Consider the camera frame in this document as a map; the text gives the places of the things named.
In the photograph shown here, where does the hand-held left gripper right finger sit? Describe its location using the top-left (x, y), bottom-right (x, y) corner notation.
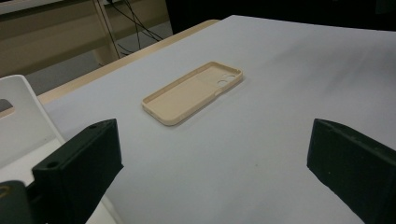
top-left (306, 118), bottom-right (396, 224)

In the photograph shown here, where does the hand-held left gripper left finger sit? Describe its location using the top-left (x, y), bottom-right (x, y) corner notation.
top-left (32, 118), bottom-right (124, 224)

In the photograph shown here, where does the beige phone case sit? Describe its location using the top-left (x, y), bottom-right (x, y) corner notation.
top-left (141, 61), bottom-right (244, 127)

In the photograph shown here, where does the white plastic tray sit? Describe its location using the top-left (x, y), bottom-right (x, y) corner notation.
top-left (0, 74), bottom-right (125, 224)

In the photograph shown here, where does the white paper sheet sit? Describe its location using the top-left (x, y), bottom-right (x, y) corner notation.
top-left (43, 14), bottom-right (396, 224)

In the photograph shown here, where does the light wooden bench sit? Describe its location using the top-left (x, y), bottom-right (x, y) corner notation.
top-left (0, 0), bottom-right (171, 78)

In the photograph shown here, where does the bundle of black cables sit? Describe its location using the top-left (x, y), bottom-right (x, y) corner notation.
top-left (104, 0), bottom-right (164, 60)

